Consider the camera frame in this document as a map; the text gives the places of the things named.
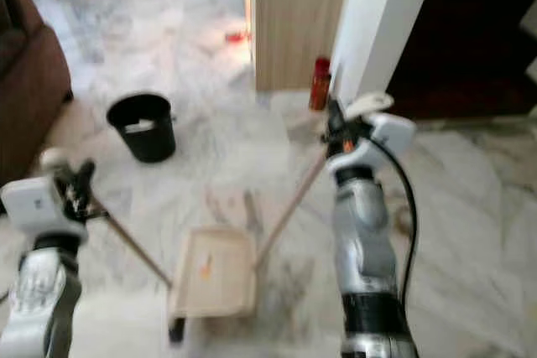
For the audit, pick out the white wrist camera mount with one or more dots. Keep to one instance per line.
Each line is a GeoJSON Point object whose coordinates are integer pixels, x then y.
{"type": "Point", "coordinates": [33, 207]}
{"type": "Point", "coordinates": [390, 136]}

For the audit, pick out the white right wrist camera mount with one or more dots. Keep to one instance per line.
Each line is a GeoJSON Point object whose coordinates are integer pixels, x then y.
{"type": "Point", "coordinates": [390, 136]}

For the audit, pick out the brown sofa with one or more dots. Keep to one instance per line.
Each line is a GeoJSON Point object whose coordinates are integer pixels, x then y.
{"type": "Point", "coordinates": [29, 90]}

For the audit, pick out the small red floor item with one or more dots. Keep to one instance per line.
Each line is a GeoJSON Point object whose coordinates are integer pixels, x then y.
{"type": "Point", "coordinates": [237, 36]}

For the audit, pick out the light wood panel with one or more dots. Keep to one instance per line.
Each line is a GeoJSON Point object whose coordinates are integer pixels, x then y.
{"type": "Point", "coordinates": [302, 23]}

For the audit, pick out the small orange scrap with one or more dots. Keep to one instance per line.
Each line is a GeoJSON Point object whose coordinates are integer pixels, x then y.
{"type": "Point", "coordinates": [206, 267]}

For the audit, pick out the white paper in bucket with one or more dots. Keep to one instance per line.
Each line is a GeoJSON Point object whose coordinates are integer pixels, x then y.
{"type": "Point", "coordinates": [141, 127]}

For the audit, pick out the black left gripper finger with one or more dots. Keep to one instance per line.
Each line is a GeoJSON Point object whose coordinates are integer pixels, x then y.
{"type": "Point", "coordinates": [85, 178]}
{"type": "Point", "coordinates": [67, 178]}

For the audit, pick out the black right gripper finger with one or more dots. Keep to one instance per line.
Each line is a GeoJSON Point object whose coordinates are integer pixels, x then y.
{"type": "Point", "coordinates": [361, 125]}
{"type": "Point", "coordinates": [335, 119]}

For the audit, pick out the black plastic bucket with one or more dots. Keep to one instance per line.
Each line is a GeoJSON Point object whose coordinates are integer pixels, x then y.
{"type": "Point", "coordinates": [144, 144]}

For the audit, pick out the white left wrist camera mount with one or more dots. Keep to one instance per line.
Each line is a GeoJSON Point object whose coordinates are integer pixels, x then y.
{"type": "Point", "coordinates": [33, 207]}

